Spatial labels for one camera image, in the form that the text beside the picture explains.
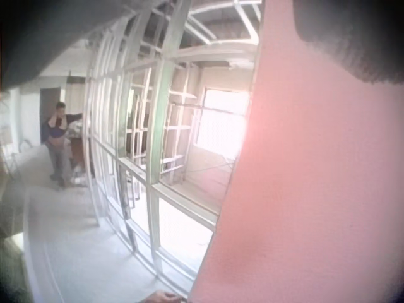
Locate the person's left hand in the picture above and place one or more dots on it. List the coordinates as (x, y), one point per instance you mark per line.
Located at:
(158, 298)

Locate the person's left fingers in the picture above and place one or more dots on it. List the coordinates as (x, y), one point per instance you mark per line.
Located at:
(169, 296)

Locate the pink drywall board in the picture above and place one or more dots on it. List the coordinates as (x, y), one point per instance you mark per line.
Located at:
(303, 176)

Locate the bright window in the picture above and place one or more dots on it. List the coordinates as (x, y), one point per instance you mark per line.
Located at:
(222, 123)

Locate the dark doorway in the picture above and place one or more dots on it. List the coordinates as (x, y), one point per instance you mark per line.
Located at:
(47, 104)

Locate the metal stud wall frame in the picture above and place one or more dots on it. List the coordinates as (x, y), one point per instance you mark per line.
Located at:
(155, 132)

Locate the metal stud partition frame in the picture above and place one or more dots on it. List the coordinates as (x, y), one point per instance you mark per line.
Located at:
(176, 129)

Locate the metal ceiling frame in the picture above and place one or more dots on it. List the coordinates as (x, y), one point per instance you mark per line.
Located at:
(221, 22)

